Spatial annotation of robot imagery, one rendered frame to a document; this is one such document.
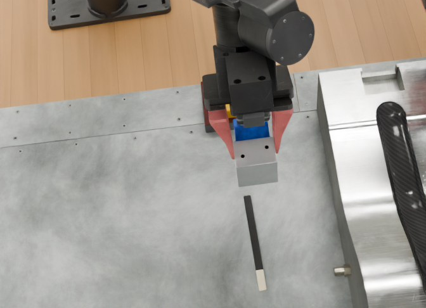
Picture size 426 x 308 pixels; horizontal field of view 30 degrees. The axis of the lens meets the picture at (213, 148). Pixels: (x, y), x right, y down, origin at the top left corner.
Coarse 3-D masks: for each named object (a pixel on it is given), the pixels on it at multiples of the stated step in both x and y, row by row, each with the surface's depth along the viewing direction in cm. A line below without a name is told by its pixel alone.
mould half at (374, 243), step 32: (416, 64) 108; (320, 96) 110; (352, 96) 106; (384, 96) 106; (416, 96) 106; (320, 128) 114; (352, 128) 104; (416, 128) 103; (352, 160) 102; (384, 160) 102; (416, 160) 101; (352, 192) 100; (384, 192) 100; (352, 224) 96; (384, 224) 96; (352, 256) 95; (384, 256) 91; (352, 288) 99; (384, 288) 88; (416, 288) 88
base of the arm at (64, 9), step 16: (48, 0) 131; (64, 0) 131; (80, 0) 130; (96, 0) 125; (112, 0) 125; (128, 0) 129; (144, 0) 129; (160, 0) 129; (48, 16) 129; (64, 16) 129; (80, 16) 129; (96, 16) 128; (112, 16) 128; (128, 16) 128; (144, 16) 128
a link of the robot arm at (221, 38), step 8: (216, 8) 86; (224, 8) 85; (232, 8) 84; (216, 16) 86; (224, 16) 85; (232, 16) 85; (216, 24) 87; (224, 24) 86; (232, 24) 85; (216, 32) 88; (224, 32) 86; (232, 32) 86; (216, 40) 89; (224, 40) 87; (232, 40) 86; (240, 40) 86; (240, 48) 88
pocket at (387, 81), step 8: (376, 72) 110; (384, 72) 110; (392, 72) 110; (400, 72) 108; (368, 80) 110; (376, 80) 111; (384, 80) 110; (392, 80) 110; (400, 80) 108; (368, 88) 110; (376, 88) 110; (384, 88) 110; (392, 88) 110; (400, 88) 109
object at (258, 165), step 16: (240, 128) 99; (256, 128) 98; (240, 144) 96; (256, 144) 96; (272, 144) 96; (240, 160) 95; (256, 160) 95; (272, 160) 95; (240, 176) 97; (256, 176) 97; (272, 176) 98
